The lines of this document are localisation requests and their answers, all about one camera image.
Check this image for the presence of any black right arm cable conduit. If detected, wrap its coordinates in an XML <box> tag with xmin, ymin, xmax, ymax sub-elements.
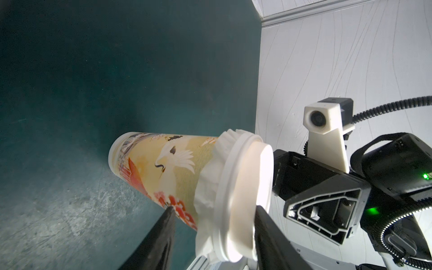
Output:
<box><xmin>303</xmin><ymin>95</ymin><xmax>432</xmax><ymax>270</ymax></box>

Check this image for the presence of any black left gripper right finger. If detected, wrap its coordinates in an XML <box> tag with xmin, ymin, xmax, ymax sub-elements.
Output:
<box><xmin>254</xmin><ymin>205</ymin><xmax>311</xmax><ymax>270</ymax></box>

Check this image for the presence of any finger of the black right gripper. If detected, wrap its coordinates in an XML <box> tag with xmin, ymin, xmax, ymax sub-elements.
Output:
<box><xmin>283</xmin><ymin>173</ymin><xmax>371</xmax><ymax>245</ymax></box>

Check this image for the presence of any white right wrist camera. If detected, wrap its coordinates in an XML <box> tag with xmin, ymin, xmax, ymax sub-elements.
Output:
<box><xmin>303</xmin><ymin>97</ymin><xmax>355</xmax><ymax>173</ymax></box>

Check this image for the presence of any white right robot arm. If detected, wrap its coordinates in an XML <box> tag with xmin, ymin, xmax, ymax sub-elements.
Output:
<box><xmin>194</xmin><ymin>167</ymin><xmax>432</xmax><ymax>270</ymax></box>

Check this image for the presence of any printed milk tea cup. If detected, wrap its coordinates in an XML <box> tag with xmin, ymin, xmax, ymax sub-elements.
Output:
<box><xmin>108</xmin><ymin>132</ymin><xmax>218</xmax><ymax>230</ymax></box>

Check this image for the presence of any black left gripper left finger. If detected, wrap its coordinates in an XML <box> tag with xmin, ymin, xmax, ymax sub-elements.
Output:
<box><xmin>119</xmin><ymin>207</ymin><xmax>176</xmax><ymax>270</ymax></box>

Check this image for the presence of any white plastic cup lid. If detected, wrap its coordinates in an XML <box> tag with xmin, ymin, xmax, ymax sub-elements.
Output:
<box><xmin>211</xmin><ymin>130</ymin><xmax>274</xmax><ymax>262</ymax></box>

